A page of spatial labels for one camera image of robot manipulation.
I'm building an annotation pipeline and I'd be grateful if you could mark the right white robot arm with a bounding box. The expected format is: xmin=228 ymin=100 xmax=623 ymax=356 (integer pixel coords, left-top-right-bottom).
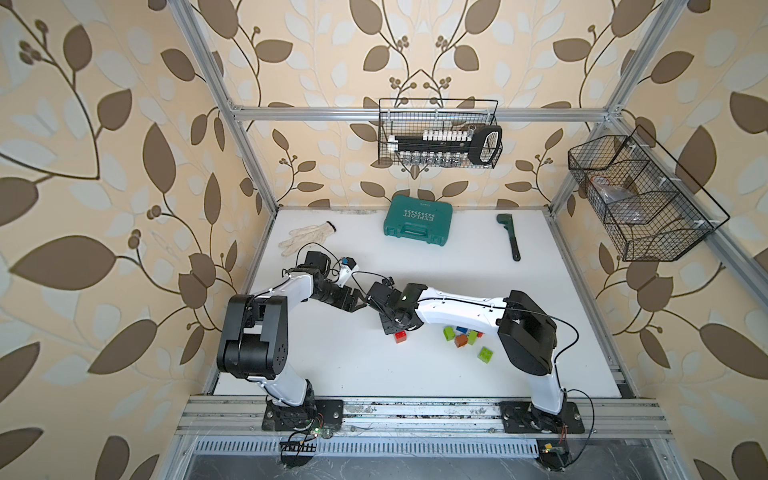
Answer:
xmin=366 ymin=282 xmax=566 ymax=416

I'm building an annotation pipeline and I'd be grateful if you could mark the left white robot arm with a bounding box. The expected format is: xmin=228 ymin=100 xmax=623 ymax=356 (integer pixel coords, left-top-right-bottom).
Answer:
xmin=216 ymin=251 xmax=366 ymax=408

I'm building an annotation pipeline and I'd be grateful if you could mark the lime green small lego brick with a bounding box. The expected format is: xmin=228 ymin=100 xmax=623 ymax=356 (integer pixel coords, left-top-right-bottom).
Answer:
xmin=477 ymin=347 xmax=494 ymax=364

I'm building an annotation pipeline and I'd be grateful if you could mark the green plastic tool case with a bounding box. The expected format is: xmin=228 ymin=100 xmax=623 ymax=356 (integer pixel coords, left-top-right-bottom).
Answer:
xmin=383 ymin=195 xmax=453 ymax=246

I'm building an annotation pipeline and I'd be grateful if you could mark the green black wrench tool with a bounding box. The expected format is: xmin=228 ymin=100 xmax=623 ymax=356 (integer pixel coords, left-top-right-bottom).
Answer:
xmin=496 ymin=214 xmax=521 ymax=262

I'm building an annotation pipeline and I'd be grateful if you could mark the small circuit board left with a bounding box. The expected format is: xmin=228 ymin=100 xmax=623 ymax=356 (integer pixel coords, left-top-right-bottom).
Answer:
xmin=279 ymin=427 xmax=333 ymax=469

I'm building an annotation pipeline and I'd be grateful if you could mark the small circuit board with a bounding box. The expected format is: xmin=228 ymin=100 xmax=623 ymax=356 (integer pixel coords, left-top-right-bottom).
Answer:
xmin=279 ymin=427 xmax=333 ymax=469
xmin=536 ymin=439 xmax=570 ymax=472

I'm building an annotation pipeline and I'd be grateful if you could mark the black white socket tool set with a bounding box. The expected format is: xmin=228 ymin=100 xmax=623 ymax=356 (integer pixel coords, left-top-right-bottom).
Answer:
xmin=383 ymin=125 xmax=503 ymax=168

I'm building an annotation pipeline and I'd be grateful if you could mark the small circuit board right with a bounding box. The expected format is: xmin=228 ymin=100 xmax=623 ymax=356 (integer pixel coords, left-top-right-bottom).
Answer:
xmin=536 ymin=439 xmax=570 ymax=472

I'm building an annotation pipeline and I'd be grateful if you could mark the plastic bag in basket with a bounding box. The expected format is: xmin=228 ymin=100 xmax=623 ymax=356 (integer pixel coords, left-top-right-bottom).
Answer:
xmin=590 ymin=176 xmax=646 ymax=225

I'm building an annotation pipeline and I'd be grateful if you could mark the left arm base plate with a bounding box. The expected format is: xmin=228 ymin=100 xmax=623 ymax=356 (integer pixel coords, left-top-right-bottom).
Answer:
xmin=261 ymin=399 xmax=344 ymax=433

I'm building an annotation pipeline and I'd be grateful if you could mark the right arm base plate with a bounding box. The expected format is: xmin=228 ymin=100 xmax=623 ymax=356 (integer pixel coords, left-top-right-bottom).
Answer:
xmin=499 ymin=401 xmax=586 ymax=435

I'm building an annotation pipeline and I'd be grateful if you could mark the aluminium frame top bar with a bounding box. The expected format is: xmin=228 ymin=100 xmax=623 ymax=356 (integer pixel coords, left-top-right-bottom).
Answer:
xmin=230 ymin=105 xmax=613 ymax=124

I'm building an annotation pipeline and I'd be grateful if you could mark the black wire basket centre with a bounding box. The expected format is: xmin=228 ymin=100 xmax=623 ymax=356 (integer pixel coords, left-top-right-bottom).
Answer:
xmin=377 ymin=97 xmax=503 ymax=169

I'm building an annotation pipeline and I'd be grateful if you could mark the black wire basket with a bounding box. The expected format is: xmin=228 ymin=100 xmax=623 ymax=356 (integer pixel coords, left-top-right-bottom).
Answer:
xmin=377 ymin=97 xmax=503 ymax=169
xmin=568 ymin=125 xmax=730 ymax=262

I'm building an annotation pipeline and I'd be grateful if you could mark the aluminium front rail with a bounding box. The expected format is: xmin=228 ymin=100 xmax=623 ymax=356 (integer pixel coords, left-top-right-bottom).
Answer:
xmin=177 ymin=396 xmax=673 ymax=440

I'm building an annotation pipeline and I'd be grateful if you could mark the black wire basket right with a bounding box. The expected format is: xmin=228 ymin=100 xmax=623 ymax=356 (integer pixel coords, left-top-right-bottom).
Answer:
xmin=568 ymin=125 xmax=730 ymax=262

